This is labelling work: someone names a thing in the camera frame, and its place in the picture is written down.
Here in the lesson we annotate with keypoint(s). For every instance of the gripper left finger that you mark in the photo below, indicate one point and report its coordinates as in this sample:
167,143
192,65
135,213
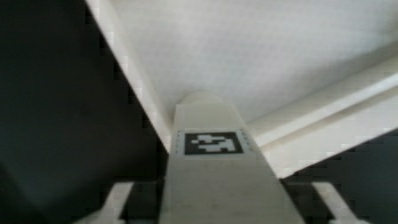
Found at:
106,215

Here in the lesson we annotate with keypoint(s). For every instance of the white desk top tray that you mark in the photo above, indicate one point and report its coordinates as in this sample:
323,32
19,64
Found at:
293,57

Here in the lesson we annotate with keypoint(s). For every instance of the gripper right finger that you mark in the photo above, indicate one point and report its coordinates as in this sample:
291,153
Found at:
336,204

